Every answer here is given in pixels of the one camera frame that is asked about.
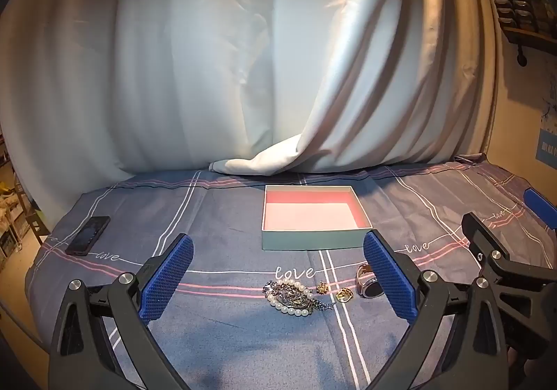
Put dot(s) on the blue wall poster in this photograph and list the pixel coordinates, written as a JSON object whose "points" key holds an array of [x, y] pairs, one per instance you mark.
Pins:
{"points": [[549, 129]]}

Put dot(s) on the gold brooch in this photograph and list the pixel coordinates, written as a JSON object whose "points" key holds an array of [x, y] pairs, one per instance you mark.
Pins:
{"points": [[322, 287]]}

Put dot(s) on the storage rack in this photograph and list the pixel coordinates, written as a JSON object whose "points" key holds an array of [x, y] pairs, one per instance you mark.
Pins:
{"points": [[17, 216]]}

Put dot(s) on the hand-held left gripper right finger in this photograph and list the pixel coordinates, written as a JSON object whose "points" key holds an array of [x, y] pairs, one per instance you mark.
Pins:
{"points": [[389, 281]]}

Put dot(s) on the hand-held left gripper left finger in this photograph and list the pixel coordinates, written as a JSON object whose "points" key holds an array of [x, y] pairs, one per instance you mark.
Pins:
{"points": [[167, 279]]}

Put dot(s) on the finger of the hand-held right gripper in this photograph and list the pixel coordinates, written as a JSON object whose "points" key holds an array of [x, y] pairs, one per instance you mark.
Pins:
{"points": [[491, 242], [541, 207]]}

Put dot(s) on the teal box with pink inside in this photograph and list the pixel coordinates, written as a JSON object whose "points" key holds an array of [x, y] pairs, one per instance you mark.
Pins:
{"points": [[313, 220]]}

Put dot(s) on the blue plaid bedsheet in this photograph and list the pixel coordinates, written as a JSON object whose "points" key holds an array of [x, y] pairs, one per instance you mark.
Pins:
{"points": [[226, 220]]}

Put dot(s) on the wooden wall shelf with jars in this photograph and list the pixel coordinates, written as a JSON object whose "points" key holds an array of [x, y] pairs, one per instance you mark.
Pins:
{"points": [[520, 7]]}

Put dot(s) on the black smartphone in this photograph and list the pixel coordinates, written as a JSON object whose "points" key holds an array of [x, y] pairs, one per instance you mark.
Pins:
{"points": [[88, 235]]}

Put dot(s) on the pale blue curtain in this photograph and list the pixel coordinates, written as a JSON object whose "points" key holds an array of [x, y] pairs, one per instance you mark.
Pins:
{"points": [[196, 68]]}

